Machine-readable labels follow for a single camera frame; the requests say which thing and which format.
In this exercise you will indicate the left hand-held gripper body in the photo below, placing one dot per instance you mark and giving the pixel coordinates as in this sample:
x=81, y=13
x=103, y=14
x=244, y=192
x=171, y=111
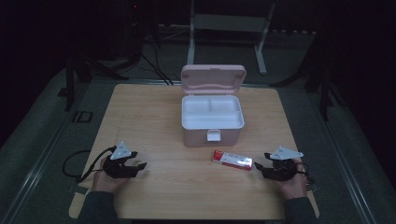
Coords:
x=120, y=169

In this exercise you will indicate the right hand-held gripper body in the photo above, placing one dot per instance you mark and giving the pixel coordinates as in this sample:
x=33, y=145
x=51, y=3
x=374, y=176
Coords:
x=285, y=169

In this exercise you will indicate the red and white carton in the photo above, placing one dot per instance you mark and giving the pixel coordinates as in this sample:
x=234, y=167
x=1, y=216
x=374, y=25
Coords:
x=233, y=160

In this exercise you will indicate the white shelf unit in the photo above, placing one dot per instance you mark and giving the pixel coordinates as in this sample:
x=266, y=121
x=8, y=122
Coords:
x=211, y=119

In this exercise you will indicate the pink storage box with lid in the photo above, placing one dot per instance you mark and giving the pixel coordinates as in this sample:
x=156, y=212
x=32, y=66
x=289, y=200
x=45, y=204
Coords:
x=214, y=79

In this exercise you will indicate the person's right hand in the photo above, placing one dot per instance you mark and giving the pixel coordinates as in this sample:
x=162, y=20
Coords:
x=294, y=186

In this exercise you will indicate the person's left hand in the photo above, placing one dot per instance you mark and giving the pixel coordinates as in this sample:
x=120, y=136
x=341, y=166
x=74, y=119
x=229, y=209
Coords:
x=104, y=183

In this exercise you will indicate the black tripod stand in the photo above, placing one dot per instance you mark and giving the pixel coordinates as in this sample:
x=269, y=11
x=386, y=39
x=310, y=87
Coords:
x=325, y=93
x=70, y=84

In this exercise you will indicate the white metal stand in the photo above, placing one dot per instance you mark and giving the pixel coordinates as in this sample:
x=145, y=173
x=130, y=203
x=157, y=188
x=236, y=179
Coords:
x=227, y=22

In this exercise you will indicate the black floor bracket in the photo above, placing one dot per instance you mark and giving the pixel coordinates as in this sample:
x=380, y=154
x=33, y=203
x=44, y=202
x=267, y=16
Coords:
x=82, y=116

